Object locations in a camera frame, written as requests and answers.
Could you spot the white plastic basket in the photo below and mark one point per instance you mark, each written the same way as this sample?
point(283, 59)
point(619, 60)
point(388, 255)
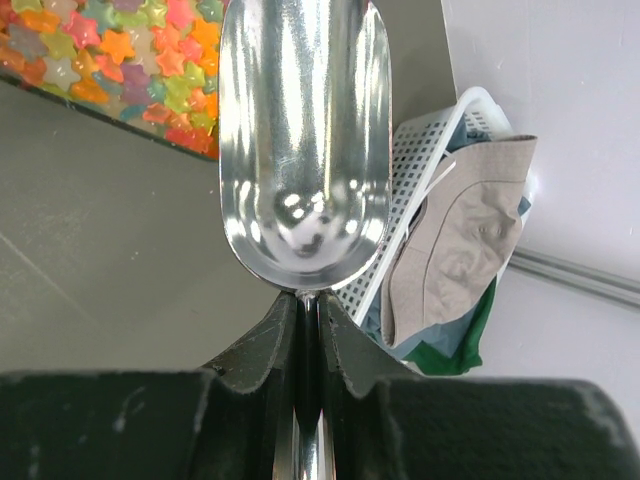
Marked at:
point(460, 199)

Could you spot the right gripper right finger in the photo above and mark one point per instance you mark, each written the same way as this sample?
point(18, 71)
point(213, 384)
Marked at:
point(388, 422)

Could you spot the golden tin with star candies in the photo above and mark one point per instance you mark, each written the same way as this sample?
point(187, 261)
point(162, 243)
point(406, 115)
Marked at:
point(149, 66)

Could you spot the green garment in basket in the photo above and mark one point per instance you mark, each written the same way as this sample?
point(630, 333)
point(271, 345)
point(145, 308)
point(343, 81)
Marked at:
point(466, 355)

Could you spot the metal scoop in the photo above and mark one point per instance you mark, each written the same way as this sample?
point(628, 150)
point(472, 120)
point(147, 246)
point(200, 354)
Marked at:
point(305, 129)

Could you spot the beige bucket hat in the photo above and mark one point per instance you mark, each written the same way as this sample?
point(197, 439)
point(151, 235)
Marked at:
point(460, 230)

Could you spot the blue-grey garment in basket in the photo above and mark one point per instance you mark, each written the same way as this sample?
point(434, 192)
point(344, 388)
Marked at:
point(435, 340)

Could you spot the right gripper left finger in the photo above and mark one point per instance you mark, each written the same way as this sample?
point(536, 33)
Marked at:
point(229, 419)

